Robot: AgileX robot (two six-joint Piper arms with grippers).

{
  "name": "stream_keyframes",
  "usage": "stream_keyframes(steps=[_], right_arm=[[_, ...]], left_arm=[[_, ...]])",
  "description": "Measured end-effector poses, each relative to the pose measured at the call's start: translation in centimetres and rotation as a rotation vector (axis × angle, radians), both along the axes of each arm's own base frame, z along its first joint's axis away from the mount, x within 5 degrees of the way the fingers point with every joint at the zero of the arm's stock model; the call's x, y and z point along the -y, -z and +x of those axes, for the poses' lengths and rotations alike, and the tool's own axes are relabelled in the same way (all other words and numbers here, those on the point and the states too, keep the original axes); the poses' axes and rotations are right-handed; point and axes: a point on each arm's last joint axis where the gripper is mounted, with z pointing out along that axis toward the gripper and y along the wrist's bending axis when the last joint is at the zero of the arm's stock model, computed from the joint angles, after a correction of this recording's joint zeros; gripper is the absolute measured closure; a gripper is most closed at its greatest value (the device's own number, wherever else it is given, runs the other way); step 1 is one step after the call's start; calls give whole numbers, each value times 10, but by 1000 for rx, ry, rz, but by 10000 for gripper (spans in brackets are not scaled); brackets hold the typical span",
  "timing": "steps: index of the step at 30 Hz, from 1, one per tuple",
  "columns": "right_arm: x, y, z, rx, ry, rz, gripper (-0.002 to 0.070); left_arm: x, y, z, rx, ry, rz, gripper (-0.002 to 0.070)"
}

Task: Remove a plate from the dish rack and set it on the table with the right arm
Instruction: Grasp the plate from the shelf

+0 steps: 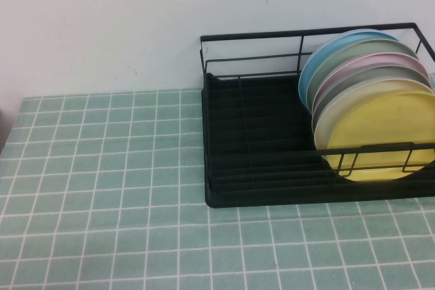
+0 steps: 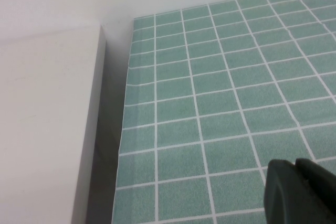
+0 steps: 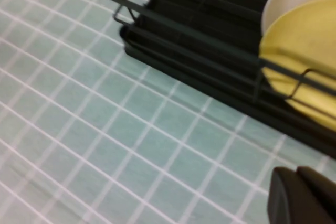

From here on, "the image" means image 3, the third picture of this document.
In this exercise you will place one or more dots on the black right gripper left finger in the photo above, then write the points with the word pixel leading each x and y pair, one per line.
pixel 282 197

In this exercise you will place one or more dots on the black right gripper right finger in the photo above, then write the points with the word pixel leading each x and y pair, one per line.
pixel 319 195

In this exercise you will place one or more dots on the yellow plate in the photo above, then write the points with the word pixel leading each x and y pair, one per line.
pixel 302 37

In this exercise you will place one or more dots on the green checkered tablecloth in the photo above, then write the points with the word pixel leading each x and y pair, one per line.
pixel 92 129

